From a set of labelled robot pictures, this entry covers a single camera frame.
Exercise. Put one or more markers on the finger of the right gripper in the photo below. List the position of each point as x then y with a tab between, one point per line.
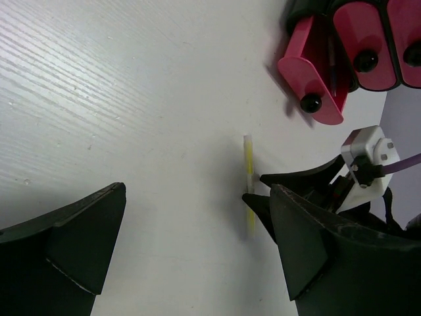
260	205

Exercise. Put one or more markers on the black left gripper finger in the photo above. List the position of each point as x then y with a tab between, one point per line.
57	263

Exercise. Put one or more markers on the yellow thin pen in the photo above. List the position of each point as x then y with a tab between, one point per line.
250	188

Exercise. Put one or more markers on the pink drawer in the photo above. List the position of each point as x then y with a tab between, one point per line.
361	30
404	19
305	68

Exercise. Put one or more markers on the pink top drawer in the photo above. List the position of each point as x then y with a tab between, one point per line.
404	19

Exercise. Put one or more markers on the pink bottom drawer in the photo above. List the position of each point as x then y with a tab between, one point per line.
305	68

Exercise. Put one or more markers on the blue thin pen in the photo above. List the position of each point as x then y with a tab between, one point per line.
332	64

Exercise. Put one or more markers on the black drawer cabinet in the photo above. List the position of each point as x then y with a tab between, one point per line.
304	9

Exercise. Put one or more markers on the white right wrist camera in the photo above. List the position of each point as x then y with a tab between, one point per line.
365	152

